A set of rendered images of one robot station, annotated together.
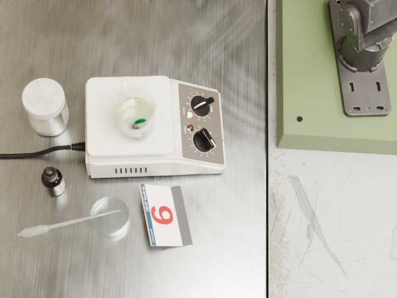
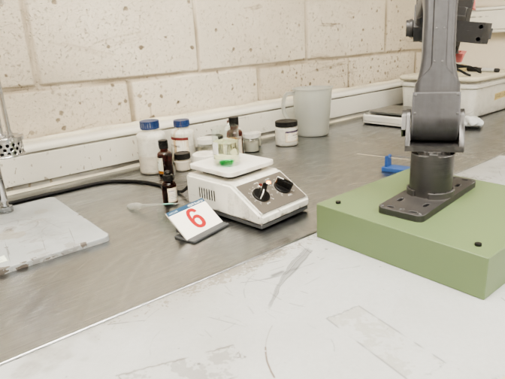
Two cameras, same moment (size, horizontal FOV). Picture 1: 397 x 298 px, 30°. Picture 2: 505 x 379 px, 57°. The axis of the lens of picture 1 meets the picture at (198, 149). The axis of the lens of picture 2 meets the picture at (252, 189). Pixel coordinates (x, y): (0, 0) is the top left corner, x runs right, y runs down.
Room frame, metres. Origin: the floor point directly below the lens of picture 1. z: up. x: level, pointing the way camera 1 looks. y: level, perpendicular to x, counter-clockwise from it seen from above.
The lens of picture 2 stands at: (0.00, -0.66, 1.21)
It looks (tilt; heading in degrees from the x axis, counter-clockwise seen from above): 18 degrees down; 59
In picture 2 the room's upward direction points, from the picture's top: 3 degrees counter-clockwise
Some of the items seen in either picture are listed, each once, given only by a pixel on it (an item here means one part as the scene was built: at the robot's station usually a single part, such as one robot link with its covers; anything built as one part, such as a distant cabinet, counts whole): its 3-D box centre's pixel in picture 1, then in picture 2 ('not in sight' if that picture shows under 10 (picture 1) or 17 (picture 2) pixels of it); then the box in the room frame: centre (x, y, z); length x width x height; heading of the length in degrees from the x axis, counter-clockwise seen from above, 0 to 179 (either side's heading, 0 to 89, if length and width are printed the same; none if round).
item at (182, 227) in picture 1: (166, 214); (198, 219); (0.29, 0.03, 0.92); 0.09 x 0.06 x 0.04; 22
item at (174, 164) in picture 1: (148, 127); (242, 187); (0.41, 0.08, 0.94); 0.22 x 0.13 x 0.08; 104
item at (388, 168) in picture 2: not in sight; (404, 164); (0.82, 0.04, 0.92); 0.10 x 0.03 x 0.04; 111
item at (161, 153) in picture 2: not in sight; (164, 158); (0.38, 0.40, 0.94); 0.04 x 0.04 x 0.09
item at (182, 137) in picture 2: not in sight; (182, 140); (0.47, 0.49, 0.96); 0.06 x 0.06 x 0.11
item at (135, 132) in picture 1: (134, 113); (226, 144); (0.39, 0.09, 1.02); 0.06 x 0.05 x 0.08; 36
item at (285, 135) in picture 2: not in sight; (286, 132); (0.80, 0.47, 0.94); 0.07 x 0.07 x 0.07
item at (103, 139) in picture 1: (129, 116); (231, 163); (0.41, 0.10, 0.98); 0.12 x 0.12 x 0.01; 14
